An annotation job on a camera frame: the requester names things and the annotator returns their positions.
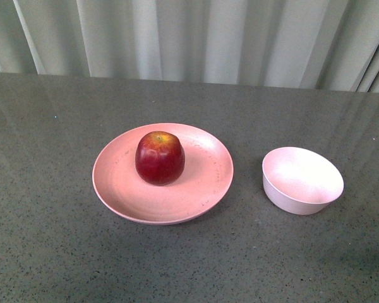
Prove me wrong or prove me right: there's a red apple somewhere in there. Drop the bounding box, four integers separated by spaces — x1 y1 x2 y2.
135 131 185 186

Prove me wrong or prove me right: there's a pink round plate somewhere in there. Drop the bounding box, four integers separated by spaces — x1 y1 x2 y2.
92 123 234 225

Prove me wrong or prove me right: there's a light pink bowl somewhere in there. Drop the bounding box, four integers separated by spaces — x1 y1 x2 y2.
262 146 344 215

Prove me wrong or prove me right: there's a white pleated curtain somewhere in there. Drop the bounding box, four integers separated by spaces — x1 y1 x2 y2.
0 1 379 93

